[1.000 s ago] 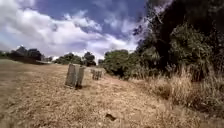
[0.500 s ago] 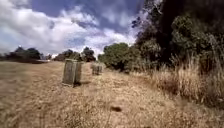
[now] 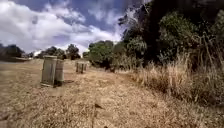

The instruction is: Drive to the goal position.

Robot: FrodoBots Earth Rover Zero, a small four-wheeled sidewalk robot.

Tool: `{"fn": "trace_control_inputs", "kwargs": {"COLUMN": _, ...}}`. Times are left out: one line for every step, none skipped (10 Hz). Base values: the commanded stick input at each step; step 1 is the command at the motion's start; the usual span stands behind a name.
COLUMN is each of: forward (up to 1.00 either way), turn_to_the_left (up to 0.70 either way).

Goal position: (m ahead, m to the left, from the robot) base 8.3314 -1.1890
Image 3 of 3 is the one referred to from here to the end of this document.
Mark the slim grey stone post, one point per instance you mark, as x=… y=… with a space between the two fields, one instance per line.
x=59 y=70

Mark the dry brown grass ground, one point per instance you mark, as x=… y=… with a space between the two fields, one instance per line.
x=110 y=100

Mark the distant row of trees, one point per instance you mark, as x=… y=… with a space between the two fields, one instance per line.
x=50 y=52

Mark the tall dry grass strip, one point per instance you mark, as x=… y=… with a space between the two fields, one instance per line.
x=180 y=81

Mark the dense dark trees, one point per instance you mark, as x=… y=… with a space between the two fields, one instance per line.
x=166 y=33

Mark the large grey stone post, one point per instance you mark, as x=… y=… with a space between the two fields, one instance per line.
x=49 y=70

